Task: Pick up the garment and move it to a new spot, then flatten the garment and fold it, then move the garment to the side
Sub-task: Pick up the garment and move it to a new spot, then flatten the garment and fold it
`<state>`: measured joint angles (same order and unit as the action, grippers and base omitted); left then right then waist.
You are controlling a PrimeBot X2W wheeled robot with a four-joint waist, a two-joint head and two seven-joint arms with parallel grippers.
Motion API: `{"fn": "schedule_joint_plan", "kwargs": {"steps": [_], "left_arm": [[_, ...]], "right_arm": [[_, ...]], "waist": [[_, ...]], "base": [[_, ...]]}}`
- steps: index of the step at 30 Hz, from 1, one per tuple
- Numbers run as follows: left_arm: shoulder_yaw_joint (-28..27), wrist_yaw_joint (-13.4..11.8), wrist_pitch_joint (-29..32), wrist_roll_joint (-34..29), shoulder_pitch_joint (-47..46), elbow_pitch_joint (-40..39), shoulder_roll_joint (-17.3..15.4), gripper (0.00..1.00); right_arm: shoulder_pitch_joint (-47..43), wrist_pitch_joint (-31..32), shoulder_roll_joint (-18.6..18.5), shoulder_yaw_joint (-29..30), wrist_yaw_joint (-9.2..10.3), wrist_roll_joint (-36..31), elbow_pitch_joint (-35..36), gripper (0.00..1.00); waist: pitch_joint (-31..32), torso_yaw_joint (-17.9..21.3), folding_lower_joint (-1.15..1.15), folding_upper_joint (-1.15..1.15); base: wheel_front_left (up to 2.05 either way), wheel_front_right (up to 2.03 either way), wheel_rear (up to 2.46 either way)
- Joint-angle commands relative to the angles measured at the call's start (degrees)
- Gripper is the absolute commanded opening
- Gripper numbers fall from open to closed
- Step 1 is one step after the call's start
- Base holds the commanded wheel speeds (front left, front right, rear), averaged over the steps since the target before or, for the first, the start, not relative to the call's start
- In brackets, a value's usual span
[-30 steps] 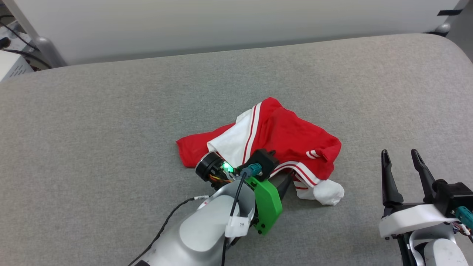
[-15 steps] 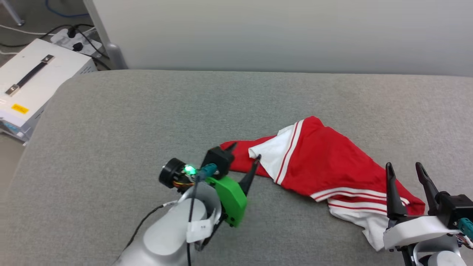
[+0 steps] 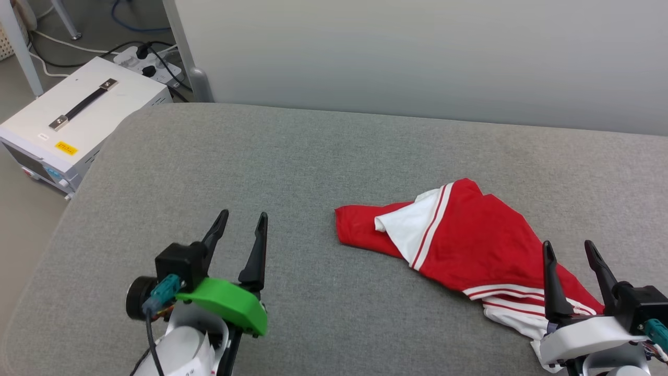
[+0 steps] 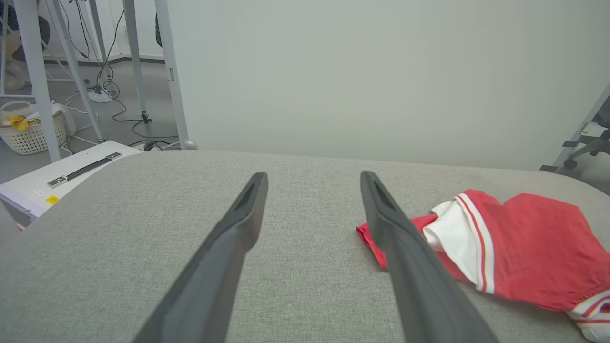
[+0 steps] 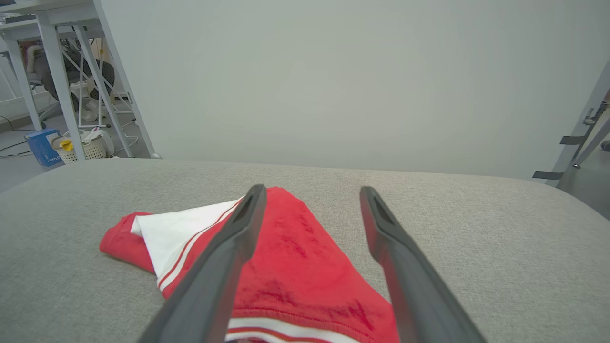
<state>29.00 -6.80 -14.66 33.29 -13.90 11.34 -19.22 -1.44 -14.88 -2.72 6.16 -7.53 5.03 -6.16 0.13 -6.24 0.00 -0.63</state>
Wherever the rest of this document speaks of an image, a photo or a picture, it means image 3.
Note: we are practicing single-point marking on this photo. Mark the white table leg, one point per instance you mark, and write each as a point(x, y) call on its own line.
point(21, 47)

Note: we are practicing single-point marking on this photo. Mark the white power strip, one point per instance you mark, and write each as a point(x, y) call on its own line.
point(133, 61)

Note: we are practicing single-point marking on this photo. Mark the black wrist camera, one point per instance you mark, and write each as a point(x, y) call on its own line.
point(177, 266)
point(642, 305)

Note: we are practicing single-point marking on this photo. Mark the yellow warning label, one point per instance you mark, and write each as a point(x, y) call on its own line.
point(66, 148)

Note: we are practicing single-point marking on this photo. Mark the white woven basket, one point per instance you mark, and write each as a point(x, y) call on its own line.
point(5, 42)

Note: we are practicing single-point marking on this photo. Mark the red and white basketball jersey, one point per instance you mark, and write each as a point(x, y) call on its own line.
point(469, 240)

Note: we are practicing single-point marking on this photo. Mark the white equipment box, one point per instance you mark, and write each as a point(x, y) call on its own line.
point(99, 99)

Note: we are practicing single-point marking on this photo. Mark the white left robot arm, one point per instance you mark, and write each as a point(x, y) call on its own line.
point(180, 350)

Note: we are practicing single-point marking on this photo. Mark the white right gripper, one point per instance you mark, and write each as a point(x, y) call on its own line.
point(584, 337)

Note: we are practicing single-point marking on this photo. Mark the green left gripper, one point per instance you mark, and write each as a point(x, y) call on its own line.
point(229, 305)

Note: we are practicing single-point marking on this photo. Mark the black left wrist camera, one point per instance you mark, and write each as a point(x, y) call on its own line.
point(177, 266)

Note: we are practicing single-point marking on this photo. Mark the grey metal stand leg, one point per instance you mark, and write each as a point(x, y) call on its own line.
point(67, 18)

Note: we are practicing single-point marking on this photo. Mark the grey partition post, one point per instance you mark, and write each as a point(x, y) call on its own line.
point(182, 42)

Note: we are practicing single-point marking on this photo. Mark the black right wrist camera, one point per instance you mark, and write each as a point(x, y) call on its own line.
point(642, 305)

